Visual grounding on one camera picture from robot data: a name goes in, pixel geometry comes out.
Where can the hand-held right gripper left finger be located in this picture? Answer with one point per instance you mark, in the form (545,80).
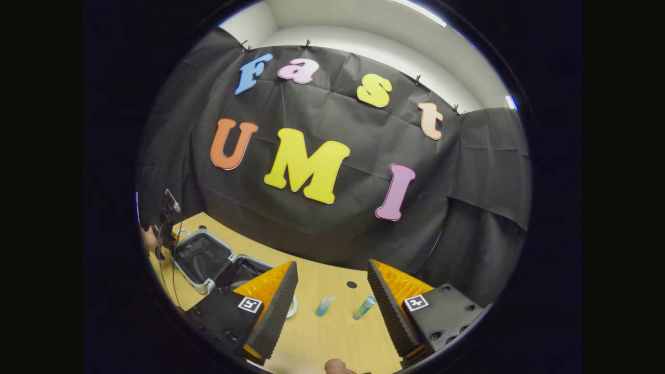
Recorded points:
(275,317)

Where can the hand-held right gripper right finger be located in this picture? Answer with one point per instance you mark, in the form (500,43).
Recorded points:
(392,317)

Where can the teal bottle with blue cap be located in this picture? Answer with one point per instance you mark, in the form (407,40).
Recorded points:
(363,308)

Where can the pale blue suitcase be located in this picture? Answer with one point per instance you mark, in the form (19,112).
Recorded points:
(200,257)

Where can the light blue skincare tube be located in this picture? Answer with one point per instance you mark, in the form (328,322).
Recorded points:
(324,306)

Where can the small ceiling light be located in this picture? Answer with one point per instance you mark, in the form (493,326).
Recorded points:
(511,103)

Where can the long ceiling light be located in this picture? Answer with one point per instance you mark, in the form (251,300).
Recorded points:
(421,13)

